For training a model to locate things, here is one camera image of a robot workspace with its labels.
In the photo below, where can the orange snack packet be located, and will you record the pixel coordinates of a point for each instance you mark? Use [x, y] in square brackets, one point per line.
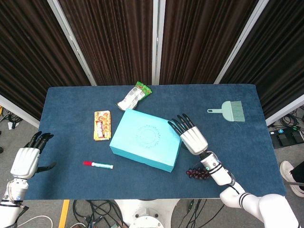
[102, 126]

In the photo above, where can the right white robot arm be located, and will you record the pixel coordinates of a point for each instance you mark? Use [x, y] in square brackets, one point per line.
[221, 174]

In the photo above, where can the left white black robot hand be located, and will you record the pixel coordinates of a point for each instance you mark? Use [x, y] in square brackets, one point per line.
[23, 161]

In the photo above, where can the light blue shoe box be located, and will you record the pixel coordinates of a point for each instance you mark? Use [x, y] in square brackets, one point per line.
[142, 142]

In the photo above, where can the blue table cloth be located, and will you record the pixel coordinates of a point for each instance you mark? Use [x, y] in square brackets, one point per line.
[71, 185]

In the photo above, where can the green white snack packet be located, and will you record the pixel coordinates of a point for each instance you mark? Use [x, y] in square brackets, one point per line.
[133, 97]

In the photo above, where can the yellow floor tape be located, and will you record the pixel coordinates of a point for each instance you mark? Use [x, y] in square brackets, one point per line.
[63, 213]

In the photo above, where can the dark purple grape bunch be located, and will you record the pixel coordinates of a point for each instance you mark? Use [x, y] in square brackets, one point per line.
[197, 173]

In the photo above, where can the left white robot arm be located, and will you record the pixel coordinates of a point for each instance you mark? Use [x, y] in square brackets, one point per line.
[12, 192]

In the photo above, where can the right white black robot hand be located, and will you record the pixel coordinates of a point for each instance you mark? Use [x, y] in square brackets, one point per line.
[193, 140]

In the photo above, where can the black trouser leg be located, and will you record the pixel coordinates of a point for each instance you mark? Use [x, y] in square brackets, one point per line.
[299, 171]

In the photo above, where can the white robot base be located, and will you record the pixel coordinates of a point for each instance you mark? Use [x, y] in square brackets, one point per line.
[145, 213]

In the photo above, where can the red cap marker pen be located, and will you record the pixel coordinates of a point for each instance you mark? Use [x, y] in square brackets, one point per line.
[99, 164]

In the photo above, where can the white shoe of person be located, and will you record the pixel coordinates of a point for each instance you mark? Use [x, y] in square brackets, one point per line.
[286, 169]

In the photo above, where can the dark brown partition panel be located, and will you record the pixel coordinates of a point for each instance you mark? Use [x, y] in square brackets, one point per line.
[197, 40]
[114, 42]
[28, 59]
[280, 59]

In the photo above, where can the pale green hand brush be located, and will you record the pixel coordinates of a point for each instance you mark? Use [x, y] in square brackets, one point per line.
[229, 111]

